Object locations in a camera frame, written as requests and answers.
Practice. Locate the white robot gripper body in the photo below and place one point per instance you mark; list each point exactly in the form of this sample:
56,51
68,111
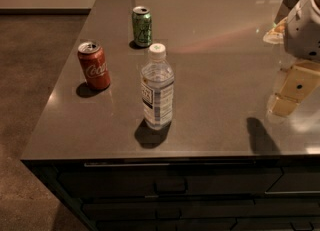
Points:
302,31

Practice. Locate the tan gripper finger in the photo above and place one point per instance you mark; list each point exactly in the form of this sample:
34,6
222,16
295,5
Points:
294,85

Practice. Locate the clear plastic water bottle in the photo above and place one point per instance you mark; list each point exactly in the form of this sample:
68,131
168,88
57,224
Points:
157,88

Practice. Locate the dark drawer cabinet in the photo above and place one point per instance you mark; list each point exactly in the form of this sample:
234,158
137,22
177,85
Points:
272,195

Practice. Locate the green soda can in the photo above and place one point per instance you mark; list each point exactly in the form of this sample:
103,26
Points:
142,26

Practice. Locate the red cola can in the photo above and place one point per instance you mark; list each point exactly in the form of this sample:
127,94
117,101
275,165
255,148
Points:
92,60

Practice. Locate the metal drawer handle bar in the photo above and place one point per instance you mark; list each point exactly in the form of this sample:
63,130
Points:
105,164

